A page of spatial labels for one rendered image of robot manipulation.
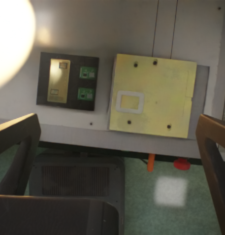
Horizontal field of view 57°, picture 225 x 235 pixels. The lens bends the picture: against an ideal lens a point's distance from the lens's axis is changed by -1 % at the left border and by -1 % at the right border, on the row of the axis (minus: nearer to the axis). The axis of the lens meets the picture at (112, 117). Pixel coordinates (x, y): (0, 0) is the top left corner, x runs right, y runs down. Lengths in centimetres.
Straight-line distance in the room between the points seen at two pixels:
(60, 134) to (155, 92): 23
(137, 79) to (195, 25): 18
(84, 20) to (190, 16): 23
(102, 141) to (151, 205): 107
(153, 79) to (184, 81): 6
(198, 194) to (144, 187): 36
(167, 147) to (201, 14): 30
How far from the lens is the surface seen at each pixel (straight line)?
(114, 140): 48
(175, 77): 45
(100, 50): 49
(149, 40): 49
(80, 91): 47
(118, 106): 43
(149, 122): 44
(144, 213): 153
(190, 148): 51
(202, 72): 49
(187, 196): 153
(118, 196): 118
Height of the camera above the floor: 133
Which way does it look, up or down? 85 degrees down
